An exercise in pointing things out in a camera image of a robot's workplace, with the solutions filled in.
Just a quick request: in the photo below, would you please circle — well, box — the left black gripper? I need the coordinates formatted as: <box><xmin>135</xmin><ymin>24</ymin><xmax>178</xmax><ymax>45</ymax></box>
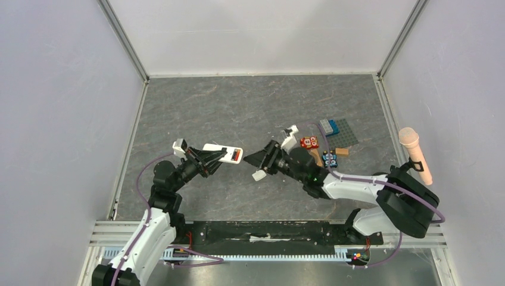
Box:
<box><xmin>171</xmin><ymin>145</ymin><xmax>227</xmax><ymax>192</ymax></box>

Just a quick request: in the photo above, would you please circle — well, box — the white battery cover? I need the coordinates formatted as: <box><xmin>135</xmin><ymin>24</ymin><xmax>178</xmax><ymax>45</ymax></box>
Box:
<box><xmin>252</xmin><ymin>170</ymin><xmax>267</xmax><ymax>182</ymax></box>

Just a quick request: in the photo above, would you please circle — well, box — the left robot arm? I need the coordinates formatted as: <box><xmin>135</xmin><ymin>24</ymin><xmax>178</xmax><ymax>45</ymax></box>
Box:
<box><xmin>91</xmin><ymin>141</ymin><xmax>228</xmax><ymax>285</ymax></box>

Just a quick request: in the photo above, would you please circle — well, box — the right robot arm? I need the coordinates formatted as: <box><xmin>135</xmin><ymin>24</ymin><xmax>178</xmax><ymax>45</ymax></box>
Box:
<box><xmin>244</xmin><ymin>141</ymin><xmax>441</xmax><ymax>243</ymax></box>

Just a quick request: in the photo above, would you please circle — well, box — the red owl number block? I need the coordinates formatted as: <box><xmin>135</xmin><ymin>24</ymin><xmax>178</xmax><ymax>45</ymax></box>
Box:
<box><xmin>300</xmin><ymin>136</ymin><xmax>319</xmax><ymax>150</ymax></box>

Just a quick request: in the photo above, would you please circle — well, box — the grey lego brick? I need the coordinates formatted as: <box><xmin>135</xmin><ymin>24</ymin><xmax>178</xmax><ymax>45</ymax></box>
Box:
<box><xmin>319</xmin><ymin>119</ymin><xmax>333</xmax><ymax>135</ymax></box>

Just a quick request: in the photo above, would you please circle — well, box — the blue owl number block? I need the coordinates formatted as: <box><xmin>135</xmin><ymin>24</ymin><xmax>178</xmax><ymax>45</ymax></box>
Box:
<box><xmin>321</xmin><ymin>150</ymin><xmax>338</xmax><ymax>168</ymax></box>

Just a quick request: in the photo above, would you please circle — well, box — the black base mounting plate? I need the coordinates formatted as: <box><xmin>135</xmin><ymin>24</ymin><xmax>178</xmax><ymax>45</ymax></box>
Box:
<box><xmin>174</xmin><ymin>220</ymin><xmax>384</xmax><ymax>255</ymax></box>

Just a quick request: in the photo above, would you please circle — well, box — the blue lego brick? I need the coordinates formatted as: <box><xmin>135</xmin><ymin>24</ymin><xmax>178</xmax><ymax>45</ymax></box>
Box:
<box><xmin>323</xmin><ymin>120</ymin><xmax>340</xmax><ymax>137</ymax></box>

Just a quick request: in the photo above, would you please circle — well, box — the grey lego baseplate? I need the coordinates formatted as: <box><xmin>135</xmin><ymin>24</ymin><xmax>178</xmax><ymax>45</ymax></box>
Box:
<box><xmin>326</xmin><ymin>119</ymin><xmax>359</xmax><ymax>149</ymax></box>

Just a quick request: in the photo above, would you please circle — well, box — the black microphone stand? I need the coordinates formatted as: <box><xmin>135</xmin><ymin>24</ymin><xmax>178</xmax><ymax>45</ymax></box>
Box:
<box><xmin>389</xmin><ymin>157</ymin><xmax>425</xmax><ymax>175</ymax></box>

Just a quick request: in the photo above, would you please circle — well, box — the pink microphone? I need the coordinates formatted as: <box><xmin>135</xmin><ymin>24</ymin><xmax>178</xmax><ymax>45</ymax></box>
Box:
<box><xmin>398</xmin><ymin>127</ymin><xmax>433</xmax><ymax>185</ymax></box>

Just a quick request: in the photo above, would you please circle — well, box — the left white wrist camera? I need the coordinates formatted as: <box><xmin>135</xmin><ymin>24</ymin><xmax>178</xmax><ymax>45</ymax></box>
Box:
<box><xmin>172</xmin><ymin>138</ymin><xmax>188</xmax><ymax>159</ymax></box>

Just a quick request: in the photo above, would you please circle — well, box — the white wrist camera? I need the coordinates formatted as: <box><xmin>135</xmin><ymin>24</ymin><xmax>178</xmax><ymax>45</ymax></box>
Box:
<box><xmin>281</xmin><ymin>125</ymin><xmax>299</xmax><ymax>153</ymax></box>
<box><xmin>172</xmin><ymin>138</ymin><xmax>188</xmax><ymax>159</ymax></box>

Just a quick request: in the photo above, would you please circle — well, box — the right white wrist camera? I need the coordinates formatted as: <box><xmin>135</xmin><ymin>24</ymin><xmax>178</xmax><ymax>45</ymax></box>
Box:
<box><xmin>281</xmin><ymin>125</ymin><xmax>299</xmax><ymax>153</ymax></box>

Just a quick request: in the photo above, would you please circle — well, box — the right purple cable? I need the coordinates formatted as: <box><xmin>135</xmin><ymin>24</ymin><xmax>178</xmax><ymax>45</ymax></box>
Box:
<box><xmin>295</xmin><ymin>122</ymin><xmax>446</xmax><ymax>269</ymax></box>

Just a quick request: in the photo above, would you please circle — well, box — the purple cable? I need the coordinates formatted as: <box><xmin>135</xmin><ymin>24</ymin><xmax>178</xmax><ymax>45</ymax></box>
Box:
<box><xmin>295</xmin><ymin>122</ymin><xmax>446</xmax><ymax>269</ymax></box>
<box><xmin>110</xmin><ymin>153</ymin><xmax>225</xmax><ymax>286</ymax></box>

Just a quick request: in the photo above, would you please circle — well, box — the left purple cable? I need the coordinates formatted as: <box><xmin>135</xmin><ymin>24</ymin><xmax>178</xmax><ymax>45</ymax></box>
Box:
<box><xmin>110</xmin><ymin>153</ymin><xmax>225</xmax><ymax>286</ymax></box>

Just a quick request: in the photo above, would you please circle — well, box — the white slotted cable duct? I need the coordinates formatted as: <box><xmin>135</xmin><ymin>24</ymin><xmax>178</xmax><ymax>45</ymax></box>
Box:
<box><xmin>161</xmin><ymin>248</ymin><xmax>370</xmax><ymax>263</ymax></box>

